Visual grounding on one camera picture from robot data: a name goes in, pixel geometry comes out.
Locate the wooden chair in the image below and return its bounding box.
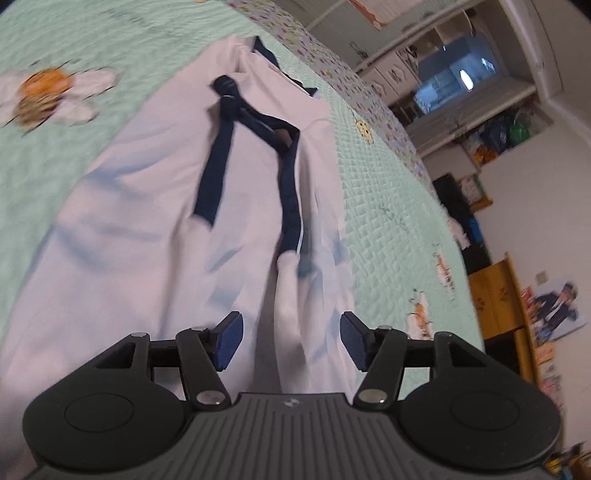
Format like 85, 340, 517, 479
456, 173, 494, 213

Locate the white drawer cabinet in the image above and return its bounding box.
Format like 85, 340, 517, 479
355, 48, 422, 108

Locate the wardrobe with sliding doors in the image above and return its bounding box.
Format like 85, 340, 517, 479
295, 0, 462, 72

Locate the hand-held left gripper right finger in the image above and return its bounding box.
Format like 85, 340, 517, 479
340, 312, 487, 410

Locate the green bee-print quilted bedspread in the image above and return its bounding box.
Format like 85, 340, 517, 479
0, 0, 486, 344

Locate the black suitcase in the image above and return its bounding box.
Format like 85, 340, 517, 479
431, 173, 491, 276

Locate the cutout photo figure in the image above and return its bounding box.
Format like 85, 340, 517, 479
522, 279, 585, 343

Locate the white cloth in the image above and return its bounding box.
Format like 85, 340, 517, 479
445, 217, 472, 251

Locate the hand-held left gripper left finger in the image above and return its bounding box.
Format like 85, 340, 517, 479
96, 311, 245, 410

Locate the white door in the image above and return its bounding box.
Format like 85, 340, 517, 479
406, 74, 539, 154

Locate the white t-shirt with navy trim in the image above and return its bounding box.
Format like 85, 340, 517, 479
0, 34, 366, 467

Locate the pile of colourful bags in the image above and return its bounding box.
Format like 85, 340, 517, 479
462, 108, 556, 174

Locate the orange-framed poster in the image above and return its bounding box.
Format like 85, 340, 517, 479
346, 0, 417, 31

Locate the wooden desk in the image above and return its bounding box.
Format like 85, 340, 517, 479
467, 251, 542, 385

